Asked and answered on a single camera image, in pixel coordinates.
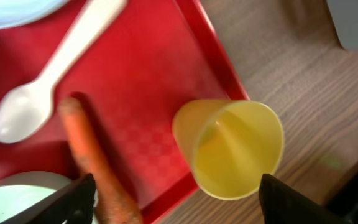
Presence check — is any orange carrot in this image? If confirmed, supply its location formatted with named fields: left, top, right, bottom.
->
left=58, top=97, right=144, bottom=224

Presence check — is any yellow plastic cup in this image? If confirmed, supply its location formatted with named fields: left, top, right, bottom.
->
left=172, top=99, right=285, bottom=200

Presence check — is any grey dishwasher rack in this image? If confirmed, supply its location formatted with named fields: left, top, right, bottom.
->
left=326, top=0, right=358, bottom=50

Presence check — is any mint green bowl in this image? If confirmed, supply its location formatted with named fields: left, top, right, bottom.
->
left=0, top=171, right=71, bottom=223

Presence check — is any white plastic spoon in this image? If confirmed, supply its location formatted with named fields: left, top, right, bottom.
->
left=0, top=0, right=127, bottom=144

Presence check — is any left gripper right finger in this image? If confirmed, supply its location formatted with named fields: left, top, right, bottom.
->
left=259, top=174, right=347, bottom=224

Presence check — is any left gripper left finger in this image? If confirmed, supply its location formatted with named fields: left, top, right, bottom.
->
left=3, top=174, right=96, bottom=224

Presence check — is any red serving tray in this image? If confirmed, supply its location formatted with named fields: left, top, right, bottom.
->
left=0, top=0, right=249, bottom=223

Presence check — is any large light blue plate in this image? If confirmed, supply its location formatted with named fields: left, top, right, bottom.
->
left=0, top=0, right=68, bottom=29

